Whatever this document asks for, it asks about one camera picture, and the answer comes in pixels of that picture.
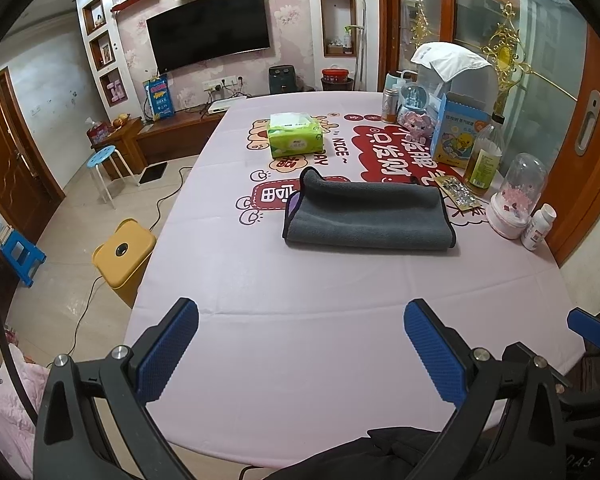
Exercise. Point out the blue folding step stool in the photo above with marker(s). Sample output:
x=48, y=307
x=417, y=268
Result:
x=22, y=255

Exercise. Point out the dark air fryer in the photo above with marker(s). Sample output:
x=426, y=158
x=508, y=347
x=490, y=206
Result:
x=280, y=80

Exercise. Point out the gold door ornament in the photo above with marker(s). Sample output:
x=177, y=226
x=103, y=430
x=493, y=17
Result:
x=505, y=50

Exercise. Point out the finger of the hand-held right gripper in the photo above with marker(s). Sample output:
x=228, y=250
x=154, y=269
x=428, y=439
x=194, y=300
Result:
x=592, y=327

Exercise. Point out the pink quilted blanket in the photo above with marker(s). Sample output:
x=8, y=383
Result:
x=5, y=410

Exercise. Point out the white pill bottle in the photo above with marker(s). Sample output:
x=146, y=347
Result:
x=537, y=230

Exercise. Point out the spray bottle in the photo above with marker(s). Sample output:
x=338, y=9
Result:
x=348, y=42

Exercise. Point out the white water dispenser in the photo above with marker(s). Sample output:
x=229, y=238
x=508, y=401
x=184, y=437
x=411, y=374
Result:
x=475, y=85

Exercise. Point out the wooden television cabinet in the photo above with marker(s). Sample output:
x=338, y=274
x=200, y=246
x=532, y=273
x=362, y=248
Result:
x=175, y=132

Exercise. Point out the white cloth cover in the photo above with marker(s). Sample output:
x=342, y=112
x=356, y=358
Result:
x=450, y=60

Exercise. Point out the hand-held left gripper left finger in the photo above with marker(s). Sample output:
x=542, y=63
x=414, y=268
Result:
x=167, y=352

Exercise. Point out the yellow plastic stool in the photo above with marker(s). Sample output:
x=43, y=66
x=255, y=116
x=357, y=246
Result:
x=122, y=255

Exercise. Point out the red lidded pot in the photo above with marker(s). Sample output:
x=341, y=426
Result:
x=337, y=80

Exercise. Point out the blue round stool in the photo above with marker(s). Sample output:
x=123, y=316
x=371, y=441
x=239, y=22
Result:
x=101, y=156

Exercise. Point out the grey towel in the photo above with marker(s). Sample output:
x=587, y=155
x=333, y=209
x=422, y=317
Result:
x=370, y=215

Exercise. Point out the glass oil bottle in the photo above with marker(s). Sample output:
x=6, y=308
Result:
x=482, y=162

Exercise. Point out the blue cartoon carton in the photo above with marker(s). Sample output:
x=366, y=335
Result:
x=457, y=135

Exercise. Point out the glass dome pink base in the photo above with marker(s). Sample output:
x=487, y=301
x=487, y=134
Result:
x=517, y=195

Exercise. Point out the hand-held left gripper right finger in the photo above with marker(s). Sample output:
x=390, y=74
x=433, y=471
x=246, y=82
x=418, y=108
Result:
x=434, y=355

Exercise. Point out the snow globe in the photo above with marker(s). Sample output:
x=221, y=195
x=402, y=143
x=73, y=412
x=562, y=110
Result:
x=412, y=96

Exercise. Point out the person's dark clothing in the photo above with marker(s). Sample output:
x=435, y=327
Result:
x=370, y=455

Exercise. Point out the silver blister packs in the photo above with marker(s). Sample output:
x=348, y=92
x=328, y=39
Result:
x=457, y=192

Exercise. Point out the black floor scale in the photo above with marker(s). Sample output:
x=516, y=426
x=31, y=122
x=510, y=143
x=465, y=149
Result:
x=152, y=174

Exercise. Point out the pink plush ornament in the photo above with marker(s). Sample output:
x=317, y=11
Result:
x=414, y=125

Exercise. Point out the white set-top box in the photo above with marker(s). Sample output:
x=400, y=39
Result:
x=225, y=105

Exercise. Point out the red tissue box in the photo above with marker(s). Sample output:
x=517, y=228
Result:
x=98, y=132

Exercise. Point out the fruit pile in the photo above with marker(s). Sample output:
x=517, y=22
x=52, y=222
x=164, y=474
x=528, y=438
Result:
x=120, y=120

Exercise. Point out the black flat television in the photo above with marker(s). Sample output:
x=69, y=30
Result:
x=207, y=27

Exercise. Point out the wooden room door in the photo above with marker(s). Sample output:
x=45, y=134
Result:
x=10, y=160

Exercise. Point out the green tissue pack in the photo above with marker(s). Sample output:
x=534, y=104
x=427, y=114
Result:
x=295, y=135

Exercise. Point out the blue printed box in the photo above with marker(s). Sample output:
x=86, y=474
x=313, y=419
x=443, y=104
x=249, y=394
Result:
x=158, y=97

